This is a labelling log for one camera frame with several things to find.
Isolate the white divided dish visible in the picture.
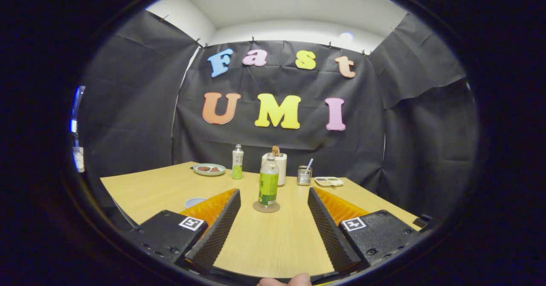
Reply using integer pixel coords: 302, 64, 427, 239
314, 176, 344, 188

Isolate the white toaster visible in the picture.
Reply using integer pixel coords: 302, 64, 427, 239
261, 152, 288, 187

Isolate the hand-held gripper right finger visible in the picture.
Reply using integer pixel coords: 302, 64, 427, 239
308, 187, 423, 274

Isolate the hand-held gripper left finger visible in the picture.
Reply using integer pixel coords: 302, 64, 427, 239
126, 188, 241, 274

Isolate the pale green plate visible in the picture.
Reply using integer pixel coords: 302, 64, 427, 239
193, 163, 226, 176

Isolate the clear juice bottle green label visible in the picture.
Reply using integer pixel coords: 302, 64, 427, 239
258, 153, 280, 207

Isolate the metal mesh holder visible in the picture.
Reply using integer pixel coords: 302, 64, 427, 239
297, 165, 313, 186

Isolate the black backdrop cloth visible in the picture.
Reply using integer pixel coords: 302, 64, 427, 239
78, 10, 479, 231

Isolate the small capped green drink bottle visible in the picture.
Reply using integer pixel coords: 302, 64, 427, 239
232, 144, 244, 180

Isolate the round clear coaster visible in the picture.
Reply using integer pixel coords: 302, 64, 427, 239
253, 201, 281, 214

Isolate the wooden table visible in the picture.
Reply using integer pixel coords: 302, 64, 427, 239
100, 162, 423, 278

